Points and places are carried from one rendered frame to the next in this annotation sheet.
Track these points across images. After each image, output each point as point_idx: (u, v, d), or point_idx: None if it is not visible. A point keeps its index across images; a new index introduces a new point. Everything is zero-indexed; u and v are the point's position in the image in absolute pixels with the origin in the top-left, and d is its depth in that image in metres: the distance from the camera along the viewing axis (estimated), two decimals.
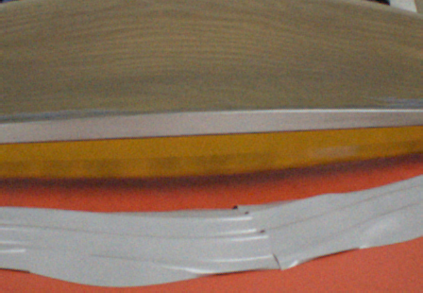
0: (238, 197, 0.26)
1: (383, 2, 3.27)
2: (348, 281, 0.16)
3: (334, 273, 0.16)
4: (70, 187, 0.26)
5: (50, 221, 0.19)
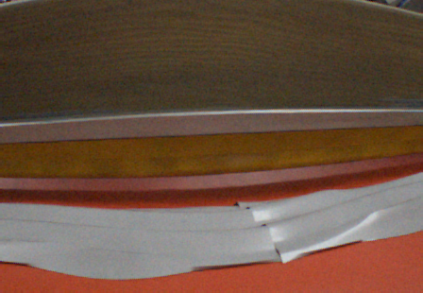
0: (239, 195, 0.26)
1: None
2: (352, 272, 0.15)
3: (337, 265, 0.16)
4: (70, 187, 0.26)
5: (49, 216, 0.19)
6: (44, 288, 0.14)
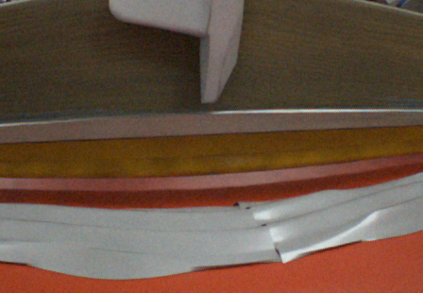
0: (239, 195, 0.26)
1: None
2: (352, 272, 0.15)
3: (337, 265, 0.16)
4: (70, 187, 0.26)
5: (49, 216, 0.19)
6: (44, 288, 0.14)
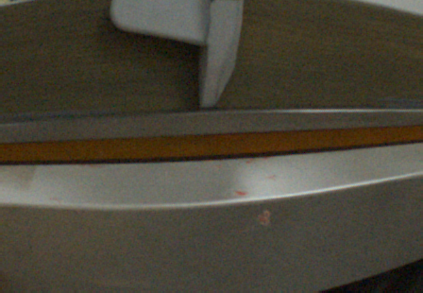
0: None
1: None
2: None
3: None
4: None
5: None
6: None
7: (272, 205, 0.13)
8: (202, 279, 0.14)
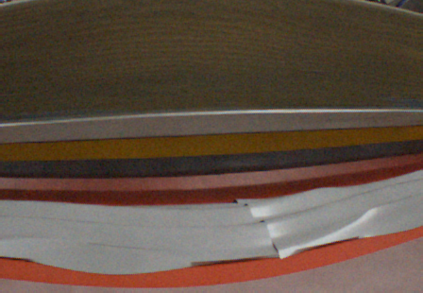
0: (238, 192, 0.26)
1: None
2: (348, 267, 0.16)
3: (334, 261, 0.17)
4: (71, 185, 0.26)
5: (51, 214, 0.20)
6: (46, 283, 0.14)
7: None
8: None
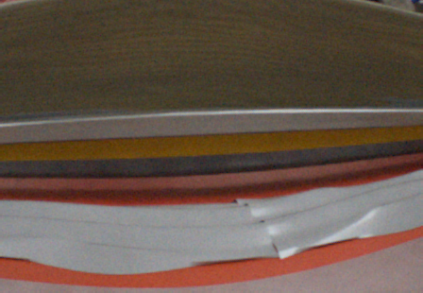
0: (238, 192, 0.26)
1: None
2: (348, 267, 0.16)
3: (334, 261, 0.17)
4: (71, 185, 0.26)
5: (51, 214, 0.20)
6: (46, 283, 0.14)
7: None
8: None
